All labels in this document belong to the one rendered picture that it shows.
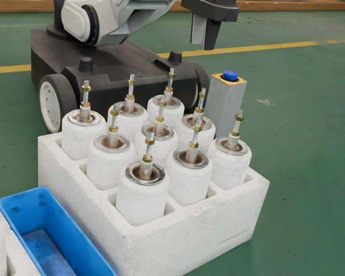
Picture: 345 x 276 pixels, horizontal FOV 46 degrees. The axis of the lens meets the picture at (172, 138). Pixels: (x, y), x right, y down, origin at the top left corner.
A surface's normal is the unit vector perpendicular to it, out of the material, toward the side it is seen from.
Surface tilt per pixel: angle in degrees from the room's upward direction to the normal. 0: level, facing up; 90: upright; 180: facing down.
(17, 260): 0
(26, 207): 88
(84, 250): 88
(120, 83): 46
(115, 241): 90
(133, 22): 90
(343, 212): 0
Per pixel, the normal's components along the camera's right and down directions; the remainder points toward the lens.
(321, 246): 0.15, -0.86
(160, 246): 0.61, 0.47
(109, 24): -0.80, 0.18
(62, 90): 0.45, -0.40
